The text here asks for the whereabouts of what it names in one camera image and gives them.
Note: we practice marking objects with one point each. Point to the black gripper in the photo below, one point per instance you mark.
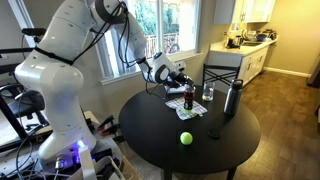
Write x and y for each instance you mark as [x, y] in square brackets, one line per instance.
[176, 81]

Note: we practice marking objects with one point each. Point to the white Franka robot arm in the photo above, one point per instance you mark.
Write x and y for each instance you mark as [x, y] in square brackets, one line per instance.
[60, 83]

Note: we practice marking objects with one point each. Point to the green tennis ball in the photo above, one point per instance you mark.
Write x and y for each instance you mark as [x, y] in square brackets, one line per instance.
[186, 138]

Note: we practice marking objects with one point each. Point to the clear glass mug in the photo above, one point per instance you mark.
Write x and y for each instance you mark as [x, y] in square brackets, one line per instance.
[208, 91]

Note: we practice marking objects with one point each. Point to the checkered dish cloth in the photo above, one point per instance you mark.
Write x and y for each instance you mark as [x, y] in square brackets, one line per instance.
[196, 109]

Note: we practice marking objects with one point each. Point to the black folding chair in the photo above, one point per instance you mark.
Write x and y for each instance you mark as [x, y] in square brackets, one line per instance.
[220, 75]

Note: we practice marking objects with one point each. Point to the dark metal water bottle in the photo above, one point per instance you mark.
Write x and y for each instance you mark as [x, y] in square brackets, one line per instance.
[233, 98]

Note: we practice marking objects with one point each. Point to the black round lid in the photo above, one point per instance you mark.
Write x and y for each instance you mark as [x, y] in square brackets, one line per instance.
[214, 133]

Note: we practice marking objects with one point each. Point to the white framed window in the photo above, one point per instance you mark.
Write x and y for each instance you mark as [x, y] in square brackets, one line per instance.
[160, 30]

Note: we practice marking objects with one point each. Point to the white kitchen counter island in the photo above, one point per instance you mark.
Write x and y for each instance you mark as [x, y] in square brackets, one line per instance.
[246, 56]

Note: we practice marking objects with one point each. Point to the dishes on counter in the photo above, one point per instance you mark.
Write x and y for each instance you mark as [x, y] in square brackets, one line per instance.
[253, 36]

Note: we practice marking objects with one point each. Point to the orange tipped black clamp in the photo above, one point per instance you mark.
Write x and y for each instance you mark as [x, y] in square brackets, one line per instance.
[106, 121]
[110, 130]

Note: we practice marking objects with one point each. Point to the black table leg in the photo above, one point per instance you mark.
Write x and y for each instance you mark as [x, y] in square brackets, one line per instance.
[166, 175]
[231, 174]

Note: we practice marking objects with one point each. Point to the white upper cabinets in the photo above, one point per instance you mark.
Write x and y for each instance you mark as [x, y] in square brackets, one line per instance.
[245, 10]

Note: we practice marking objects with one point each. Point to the wooden robot stand board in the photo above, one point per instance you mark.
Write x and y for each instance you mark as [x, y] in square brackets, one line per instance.
[130, 171]

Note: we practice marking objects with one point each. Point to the black office chair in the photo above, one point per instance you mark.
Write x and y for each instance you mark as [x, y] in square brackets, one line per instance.
[23, 100]

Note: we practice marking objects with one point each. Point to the white wall outlet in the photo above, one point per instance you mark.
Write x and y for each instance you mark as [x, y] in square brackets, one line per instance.
[181, 65]

